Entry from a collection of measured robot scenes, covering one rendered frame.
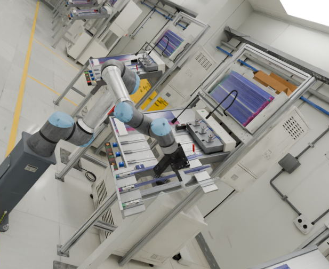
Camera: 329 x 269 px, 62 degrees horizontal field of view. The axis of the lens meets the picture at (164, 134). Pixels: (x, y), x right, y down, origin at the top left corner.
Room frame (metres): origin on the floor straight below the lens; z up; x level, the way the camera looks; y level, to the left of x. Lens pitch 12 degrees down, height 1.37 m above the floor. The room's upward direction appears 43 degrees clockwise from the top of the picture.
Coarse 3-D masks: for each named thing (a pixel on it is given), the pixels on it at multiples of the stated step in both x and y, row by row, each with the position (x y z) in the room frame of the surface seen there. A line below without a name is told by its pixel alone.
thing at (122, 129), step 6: (150, 114) 2.23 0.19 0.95; (156, 114) 2.24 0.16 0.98; (162, 114) 2.25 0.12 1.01; (168, 114) 2.26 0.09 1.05; (114, 120) 2.08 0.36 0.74; (168, 120) 2.17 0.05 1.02; (114, 126) 2.00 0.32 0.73; (120, 126) 2.01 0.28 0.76; (126, 126) 2.02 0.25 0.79; (174, 126) 2.10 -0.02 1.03; (120, 132) 1.93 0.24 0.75; (126, 132) 1.94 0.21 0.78; (132, 132) 1.95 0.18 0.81; (138, 132) 1.97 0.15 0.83
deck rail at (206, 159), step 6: (204, 156) 1.80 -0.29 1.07; (210, 156) 1.81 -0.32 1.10; (216, 156) 1.83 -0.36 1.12; (222, 156) 1.86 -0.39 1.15; (204, 162) 1.81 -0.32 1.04; (210, 162) 1.83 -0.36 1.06; (168, 168) 1.69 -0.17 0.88; (186, 168) 1.76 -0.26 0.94; (138, 174) 1.60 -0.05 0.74; (144, 174) 1.62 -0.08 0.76; (150, 174) 1.64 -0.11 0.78
